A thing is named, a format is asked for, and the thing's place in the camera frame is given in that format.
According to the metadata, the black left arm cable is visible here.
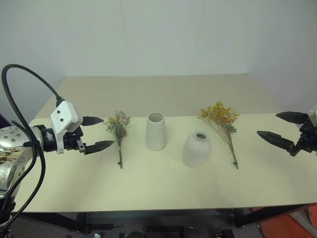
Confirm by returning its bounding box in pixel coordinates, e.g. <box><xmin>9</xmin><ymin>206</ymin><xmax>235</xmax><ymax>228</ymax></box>
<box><xmin>0</xmin><ymin>64</ymin><xmax>65</xmax><ymax>238</ymax></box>

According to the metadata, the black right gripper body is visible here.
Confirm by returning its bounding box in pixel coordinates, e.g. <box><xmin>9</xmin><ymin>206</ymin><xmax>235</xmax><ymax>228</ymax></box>
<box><xmin>289</xmin><ymin>118</ymin><xmax>317</xmax><ymax>157</ymax></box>

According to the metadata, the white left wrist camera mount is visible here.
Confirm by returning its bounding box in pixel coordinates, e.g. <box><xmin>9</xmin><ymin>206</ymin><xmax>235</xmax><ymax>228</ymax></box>
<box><xmin>50</xmin><ymin>100</ymin><xmax>84</xmax><ymax>155</ymax></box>

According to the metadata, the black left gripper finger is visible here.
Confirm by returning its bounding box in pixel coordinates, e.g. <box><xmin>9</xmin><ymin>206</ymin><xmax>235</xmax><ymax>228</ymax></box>
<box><xmin>82</xmin><ymin>116</ymin><xmax>104</xmax><ymax>126</ymax></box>
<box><xmin>83</xmin><ymin>140</ymin><xmax>115</xmax><ymax>156</ymax></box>

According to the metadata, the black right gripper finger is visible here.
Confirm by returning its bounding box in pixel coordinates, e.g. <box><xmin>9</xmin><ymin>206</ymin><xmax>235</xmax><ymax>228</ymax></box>
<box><xmin>257</xmin><ymin>130</ymin><xmax>297</xmax><ymax>153</ymax></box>
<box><xmin>275</xmin><ymin>112</ymin><xmax>309</xmax><ymax>124</ymax></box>

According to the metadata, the tall tapered white vase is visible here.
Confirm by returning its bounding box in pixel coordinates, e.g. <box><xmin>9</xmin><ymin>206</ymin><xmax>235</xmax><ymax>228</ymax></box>
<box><xmin>145</xmin><ymin>112</ymin><xmax>166</xmax><ymax>151</ymax></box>

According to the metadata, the green and orange flower bunch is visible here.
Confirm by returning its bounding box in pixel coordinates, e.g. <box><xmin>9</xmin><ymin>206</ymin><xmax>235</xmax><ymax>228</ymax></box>
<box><xmin>103</xmin><ymin>110</ymin><xmax>131</xmax><ymax>170</ymax></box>

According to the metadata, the red orange floor object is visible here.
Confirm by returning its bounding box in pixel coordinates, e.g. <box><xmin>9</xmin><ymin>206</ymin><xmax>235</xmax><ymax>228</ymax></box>
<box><xmin>256</xmin><ymin>204</ymin><xmax>317</xmax><ymax>238</ymax></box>

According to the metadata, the rounded white narrow-mouth vase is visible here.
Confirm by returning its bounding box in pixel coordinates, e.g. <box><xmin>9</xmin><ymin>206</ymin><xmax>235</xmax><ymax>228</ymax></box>
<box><xmin>181</xmin><ymin>128</ymin><xmax>212</xmax><ymax>170</ymax></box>

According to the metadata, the dark rounded shape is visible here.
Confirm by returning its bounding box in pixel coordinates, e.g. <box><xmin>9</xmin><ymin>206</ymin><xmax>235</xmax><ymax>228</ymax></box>
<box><xmin>127</xmin><ymin>230</ymin><xmax>146</xmax><ymax>238</ymax></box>

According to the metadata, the black table frame bar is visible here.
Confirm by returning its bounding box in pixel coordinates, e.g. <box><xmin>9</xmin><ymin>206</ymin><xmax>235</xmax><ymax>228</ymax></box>
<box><xmin>233</xmin><ymin>202</ymin><xmax>317</xmax><ymax>228</ymax></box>
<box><xmin>13</xmin><ymin>212</ymin><xmax>87</xmax><ymax>234</ymax></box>

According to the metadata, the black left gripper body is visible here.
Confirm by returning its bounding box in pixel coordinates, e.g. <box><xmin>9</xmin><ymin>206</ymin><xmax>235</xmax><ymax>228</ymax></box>
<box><xmin>63</xmin><ymin>126</ymin><xmax>87</xmax><ymax>156</ymax></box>

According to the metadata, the yellow dried flower bunch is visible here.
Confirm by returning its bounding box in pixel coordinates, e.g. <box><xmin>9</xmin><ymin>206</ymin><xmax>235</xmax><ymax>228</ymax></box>
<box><xmin>198</xmin><ymin>101</ymin><xmax>240</xmax><ymax>170</ymax></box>

